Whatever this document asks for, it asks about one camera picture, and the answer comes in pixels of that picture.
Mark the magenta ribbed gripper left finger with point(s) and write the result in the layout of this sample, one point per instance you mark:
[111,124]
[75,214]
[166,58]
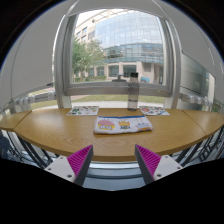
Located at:
[74,167]

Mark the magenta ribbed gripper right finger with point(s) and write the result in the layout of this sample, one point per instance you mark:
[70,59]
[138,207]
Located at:
[153,166]

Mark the left colourful sticker sheet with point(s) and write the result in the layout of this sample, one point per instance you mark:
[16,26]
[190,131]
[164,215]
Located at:
[83,110]

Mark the colourful sticker sheet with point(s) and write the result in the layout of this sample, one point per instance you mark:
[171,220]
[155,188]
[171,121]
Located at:
[83,110]
[153,111]

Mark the right colourful sticker sheet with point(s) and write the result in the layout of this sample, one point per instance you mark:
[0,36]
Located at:
[153,111]

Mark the clear plastic water bottle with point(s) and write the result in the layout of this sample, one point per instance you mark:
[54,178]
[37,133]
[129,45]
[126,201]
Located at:
[133,92]

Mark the white roller blind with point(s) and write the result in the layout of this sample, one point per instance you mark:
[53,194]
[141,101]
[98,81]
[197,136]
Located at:
[28,64]

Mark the white window frame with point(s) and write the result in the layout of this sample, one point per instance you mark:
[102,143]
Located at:
[101,43]

